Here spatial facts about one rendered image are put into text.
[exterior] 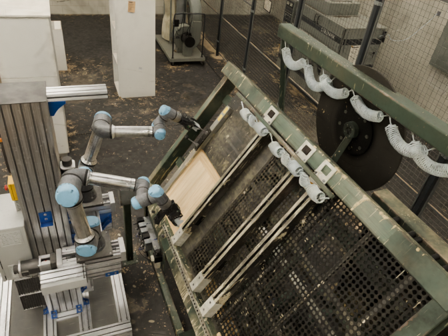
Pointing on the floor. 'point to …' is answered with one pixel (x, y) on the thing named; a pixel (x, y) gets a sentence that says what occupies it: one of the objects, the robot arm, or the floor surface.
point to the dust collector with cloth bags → (182, 31)
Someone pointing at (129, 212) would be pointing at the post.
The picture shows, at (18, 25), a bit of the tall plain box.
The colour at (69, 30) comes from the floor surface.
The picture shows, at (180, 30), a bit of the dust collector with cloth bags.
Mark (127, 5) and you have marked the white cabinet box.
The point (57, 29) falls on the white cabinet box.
